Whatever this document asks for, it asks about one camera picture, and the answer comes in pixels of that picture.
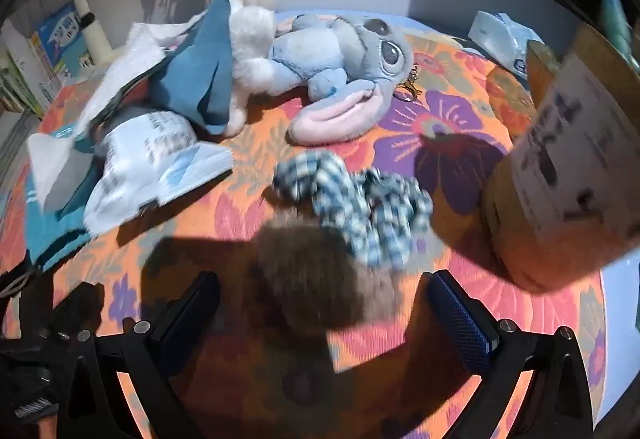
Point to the brown fuzzy pompom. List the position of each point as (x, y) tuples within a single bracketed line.
[(310, 269)]

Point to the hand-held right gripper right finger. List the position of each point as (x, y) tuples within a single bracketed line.
[(460, 319)]

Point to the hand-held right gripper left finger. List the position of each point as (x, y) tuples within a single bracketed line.
[(192, 314)]

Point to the teal ribbed object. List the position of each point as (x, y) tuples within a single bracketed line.
[(617, 19)]

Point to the floral orange tablecloth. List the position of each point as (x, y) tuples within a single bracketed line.
[(450, 129)]

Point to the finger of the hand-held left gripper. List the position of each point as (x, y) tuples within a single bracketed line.
[(77, 306)]

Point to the white plush toy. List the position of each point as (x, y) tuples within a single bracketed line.
[(252, 34)]

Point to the stack of books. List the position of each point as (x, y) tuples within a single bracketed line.
[(55, 44)]

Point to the blue cloth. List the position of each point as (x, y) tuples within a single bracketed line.
[(205, 64)]

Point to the white tissue pack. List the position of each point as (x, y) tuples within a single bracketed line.
[(495, 36)]

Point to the white printed packet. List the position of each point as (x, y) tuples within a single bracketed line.
[(150, 189), (150, 139)]

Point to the blue plush toy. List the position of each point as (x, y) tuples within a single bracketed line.
[(320, 44)]

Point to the teal knit cloth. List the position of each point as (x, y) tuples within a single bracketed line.
[(55, 234)]

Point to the plaid scrunchie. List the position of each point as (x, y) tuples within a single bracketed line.
[(350, 204)]

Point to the white lamp pole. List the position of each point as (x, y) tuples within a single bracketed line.
[(92, 34)]

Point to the white textured cloth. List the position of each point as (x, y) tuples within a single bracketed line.
[(125, 64)]

